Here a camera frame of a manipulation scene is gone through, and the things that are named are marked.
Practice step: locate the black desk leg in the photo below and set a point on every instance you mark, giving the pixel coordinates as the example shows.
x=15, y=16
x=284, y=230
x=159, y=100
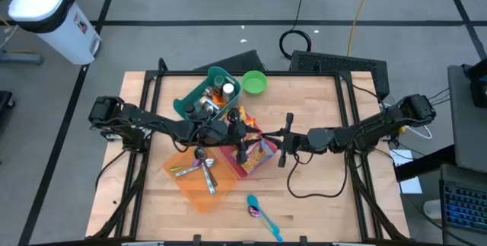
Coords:
x=422, y=164

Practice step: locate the white computer mouse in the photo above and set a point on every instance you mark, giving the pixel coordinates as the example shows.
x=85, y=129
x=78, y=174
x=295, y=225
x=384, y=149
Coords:
x=431, y=208

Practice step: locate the green lid spice jar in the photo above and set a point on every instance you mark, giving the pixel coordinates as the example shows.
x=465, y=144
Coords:
x=218, y=81

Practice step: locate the white paper sheet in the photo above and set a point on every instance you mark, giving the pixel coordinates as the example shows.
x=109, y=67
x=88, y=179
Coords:
x=411, y=187

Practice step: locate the white lid spice jar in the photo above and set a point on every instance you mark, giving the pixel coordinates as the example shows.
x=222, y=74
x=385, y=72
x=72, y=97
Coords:
x=228, y=89

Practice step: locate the black electronic device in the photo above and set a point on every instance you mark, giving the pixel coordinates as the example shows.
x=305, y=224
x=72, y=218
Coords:
x=478, y=84

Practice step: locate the dark grey flat case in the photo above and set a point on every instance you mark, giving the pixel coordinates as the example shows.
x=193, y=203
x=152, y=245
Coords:
x=236, y=62

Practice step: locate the orange spice jar black lid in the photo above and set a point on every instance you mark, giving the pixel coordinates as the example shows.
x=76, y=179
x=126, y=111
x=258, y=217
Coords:
x=218, y=98

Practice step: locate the pink translucent plastic bin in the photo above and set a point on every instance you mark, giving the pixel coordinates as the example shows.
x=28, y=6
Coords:
x=230, y=160

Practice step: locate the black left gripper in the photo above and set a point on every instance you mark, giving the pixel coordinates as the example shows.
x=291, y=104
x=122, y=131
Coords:
x=222, y=131

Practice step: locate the chicken flavor ramen packet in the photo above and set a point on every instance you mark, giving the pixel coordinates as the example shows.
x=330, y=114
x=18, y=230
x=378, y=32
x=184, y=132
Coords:
x=249, y=120

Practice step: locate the black aluminium table frame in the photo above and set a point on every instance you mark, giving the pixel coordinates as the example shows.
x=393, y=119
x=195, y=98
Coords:
x=304, y=73

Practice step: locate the purple label spice jar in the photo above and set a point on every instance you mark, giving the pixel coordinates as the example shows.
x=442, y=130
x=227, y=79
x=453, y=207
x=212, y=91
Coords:
x=189, y=109

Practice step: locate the orange translucent plastic bin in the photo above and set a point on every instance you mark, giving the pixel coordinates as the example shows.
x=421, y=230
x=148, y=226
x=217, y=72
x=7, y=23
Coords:
x=190, y=189

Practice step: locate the white trash can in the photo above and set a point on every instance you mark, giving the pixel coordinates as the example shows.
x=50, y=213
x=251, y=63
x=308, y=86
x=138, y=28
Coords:
x=49, y=13

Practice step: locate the beef flavor ramen packet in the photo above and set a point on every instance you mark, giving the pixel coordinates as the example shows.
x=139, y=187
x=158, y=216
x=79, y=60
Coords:
x=260, y=156

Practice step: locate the large purple iridescent spoon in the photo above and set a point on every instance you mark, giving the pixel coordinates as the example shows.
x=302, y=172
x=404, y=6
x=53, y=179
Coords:
x=254, y=211

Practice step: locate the small purple iridescent spoon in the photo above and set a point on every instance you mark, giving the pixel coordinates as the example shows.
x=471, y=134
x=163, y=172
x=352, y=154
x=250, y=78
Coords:
x=196, y=163

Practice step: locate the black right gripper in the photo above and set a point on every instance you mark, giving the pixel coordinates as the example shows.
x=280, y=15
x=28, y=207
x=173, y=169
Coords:
x=295, y=142

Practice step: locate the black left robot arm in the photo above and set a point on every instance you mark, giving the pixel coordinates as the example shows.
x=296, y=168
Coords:
x=152, y=122

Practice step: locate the green plastic bowl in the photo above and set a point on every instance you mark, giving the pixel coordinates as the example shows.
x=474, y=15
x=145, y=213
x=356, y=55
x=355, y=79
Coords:
x=254, y=83

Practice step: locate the grey metal stand foot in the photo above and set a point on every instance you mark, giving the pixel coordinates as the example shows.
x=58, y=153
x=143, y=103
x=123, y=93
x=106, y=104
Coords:
x=19, y=57

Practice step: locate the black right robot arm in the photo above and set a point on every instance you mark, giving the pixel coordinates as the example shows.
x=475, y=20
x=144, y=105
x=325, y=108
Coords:
x=365, y=131

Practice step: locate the black computer keyboard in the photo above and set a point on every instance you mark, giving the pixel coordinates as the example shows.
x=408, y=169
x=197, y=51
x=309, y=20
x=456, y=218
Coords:
x=466, y=208

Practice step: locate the teal plastic spoon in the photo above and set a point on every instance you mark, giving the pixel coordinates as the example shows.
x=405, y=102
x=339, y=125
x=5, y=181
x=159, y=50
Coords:
x=262, y=215

